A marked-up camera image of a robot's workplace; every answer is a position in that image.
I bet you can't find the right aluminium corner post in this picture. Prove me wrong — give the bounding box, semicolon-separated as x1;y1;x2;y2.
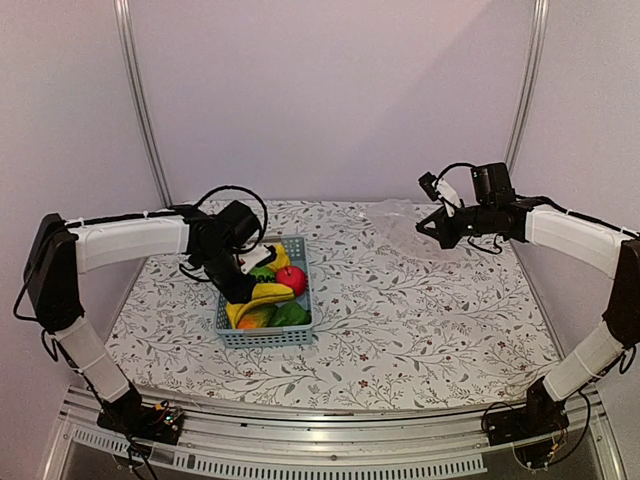
504;0;549;173

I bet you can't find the aluminium corner post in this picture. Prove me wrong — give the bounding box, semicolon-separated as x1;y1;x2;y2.
504;0;549;173
113;0;173;207

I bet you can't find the floral tablecloth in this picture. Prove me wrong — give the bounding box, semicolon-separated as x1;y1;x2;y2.
106;201;559;410

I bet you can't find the orange green toy mango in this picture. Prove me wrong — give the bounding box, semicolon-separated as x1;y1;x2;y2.
236;305;278;330

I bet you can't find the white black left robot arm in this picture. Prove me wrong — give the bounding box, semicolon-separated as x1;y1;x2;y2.
18;201;263;445

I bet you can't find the yellow toy banana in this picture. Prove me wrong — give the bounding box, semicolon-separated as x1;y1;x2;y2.
226;283;296;328

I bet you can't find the red toy apple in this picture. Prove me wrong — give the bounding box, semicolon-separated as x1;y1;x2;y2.
275;266;307;297

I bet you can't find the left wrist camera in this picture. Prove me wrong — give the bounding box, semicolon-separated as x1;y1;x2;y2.
239;244;277;274

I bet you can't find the light blue perforated basket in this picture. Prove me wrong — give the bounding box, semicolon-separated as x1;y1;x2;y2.
215;235;317;349

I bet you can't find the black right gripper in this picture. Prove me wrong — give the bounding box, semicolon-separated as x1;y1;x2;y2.
416;203;495;249

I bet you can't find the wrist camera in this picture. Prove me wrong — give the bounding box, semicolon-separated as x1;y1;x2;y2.
239;244;277;274
418;172;439;202

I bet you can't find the clear zip top bag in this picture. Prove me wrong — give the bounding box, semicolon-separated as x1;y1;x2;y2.
365;199;449;261

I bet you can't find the left aluminium corner post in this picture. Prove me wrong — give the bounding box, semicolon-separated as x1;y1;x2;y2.
113;0;173;207

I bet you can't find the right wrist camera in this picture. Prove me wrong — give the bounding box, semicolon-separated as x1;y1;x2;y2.
418;172;439;202

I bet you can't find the aluminium front rail frame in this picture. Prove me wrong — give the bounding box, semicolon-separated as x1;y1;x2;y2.
41;387;627;479

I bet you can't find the green toy watermelon ball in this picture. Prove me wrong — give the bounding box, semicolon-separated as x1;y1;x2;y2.
250;266;276;283

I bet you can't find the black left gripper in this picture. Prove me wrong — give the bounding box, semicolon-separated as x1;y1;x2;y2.
197;245;258;304

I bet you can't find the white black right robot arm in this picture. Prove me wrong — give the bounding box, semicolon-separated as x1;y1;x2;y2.
416;162;639;446

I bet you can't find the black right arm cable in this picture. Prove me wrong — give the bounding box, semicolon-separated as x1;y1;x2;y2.
434;161;476;189

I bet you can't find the green toy bell pepper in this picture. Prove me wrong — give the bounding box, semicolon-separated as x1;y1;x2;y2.
269;301;311;327

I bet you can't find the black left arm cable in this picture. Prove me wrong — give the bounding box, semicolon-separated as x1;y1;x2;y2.
192;185;269;256

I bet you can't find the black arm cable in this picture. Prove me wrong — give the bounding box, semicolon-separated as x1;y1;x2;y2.
434;161;476;189
192;185;269;256

